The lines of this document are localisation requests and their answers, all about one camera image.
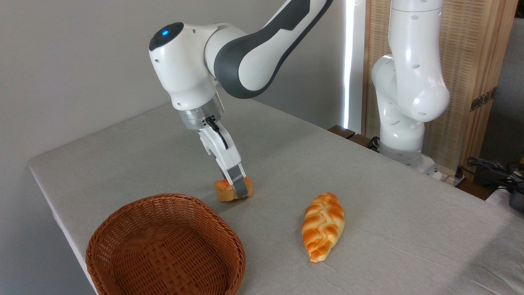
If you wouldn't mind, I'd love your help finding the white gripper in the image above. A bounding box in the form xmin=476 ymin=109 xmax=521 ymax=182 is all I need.
xmin=198 ymin=122 xmax=250 ymax=200

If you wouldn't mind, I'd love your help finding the round orange bread roll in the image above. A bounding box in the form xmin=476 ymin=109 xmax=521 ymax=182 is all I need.
xmin=214 ymin=177 xmax=253 ymax=202

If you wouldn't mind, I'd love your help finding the long braided bread loaf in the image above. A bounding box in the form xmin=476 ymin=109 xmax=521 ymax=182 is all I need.
xmin=302 ymin=193 xmax=346 ymax=263

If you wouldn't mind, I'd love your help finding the brown woven wicker basket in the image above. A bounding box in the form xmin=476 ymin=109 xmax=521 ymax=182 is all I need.
xmin=85 ymin=193 xmax=246 ymax=295

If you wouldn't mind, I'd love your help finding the dark brown wooden block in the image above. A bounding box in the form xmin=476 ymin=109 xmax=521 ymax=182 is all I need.
xmin=327 ymin=125 xmax=356 ymax=140
xmin=348 ymin=133 xmax=379 ymax=152

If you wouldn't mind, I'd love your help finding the grey tablecloth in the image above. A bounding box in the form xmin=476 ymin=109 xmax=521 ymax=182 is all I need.
xmin=28 ymin=96 xmax=524 ymax=295

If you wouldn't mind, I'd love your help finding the white vertical light strip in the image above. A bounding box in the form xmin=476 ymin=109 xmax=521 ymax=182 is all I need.
xmin=343 ymin=0 xmax=356 ymax=129

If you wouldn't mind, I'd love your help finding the dark metal screen hinge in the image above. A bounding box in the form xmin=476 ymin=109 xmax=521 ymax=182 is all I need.
xmin=470 ymin=87 xmax=497 ymax=112

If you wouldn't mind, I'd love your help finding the wooden slatted folding screen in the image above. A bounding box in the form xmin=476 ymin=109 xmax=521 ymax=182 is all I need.
xmin=361 ymin=0 xmax=519 ymax=172

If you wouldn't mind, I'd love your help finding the dark grey round device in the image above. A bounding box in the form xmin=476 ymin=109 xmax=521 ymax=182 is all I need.
xmin=509 ymin=188 xmax=524 ymax=213

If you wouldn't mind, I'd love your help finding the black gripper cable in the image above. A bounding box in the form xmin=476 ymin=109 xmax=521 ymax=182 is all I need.
xmin=205 ymin=116 xmax=229 ymax=150

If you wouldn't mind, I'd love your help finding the black cable bundle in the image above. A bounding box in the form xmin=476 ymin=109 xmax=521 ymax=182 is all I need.
xmin=466 ymin=157 xmax=524 ymax=187

